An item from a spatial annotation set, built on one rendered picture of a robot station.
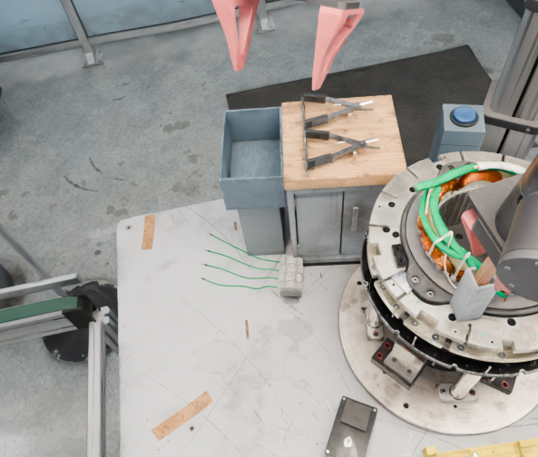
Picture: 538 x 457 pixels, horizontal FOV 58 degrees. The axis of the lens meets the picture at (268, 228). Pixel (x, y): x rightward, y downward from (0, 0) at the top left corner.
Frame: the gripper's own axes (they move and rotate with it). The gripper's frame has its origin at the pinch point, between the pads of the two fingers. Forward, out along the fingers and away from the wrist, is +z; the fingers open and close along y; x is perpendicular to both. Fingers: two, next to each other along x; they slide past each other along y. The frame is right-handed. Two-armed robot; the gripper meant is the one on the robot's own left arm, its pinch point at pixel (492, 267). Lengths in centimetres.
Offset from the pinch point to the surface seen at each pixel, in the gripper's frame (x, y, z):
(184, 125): -24, -156, 139
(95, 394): -60, -17, 54
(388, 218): -2.4, -15.2, 13.3
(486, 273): -0.7, 0.3, 0.4
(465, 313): -1.2, 1.8, 8.7
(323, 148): -4.7, -33.8, 18.3
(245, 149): -16, -46, 28
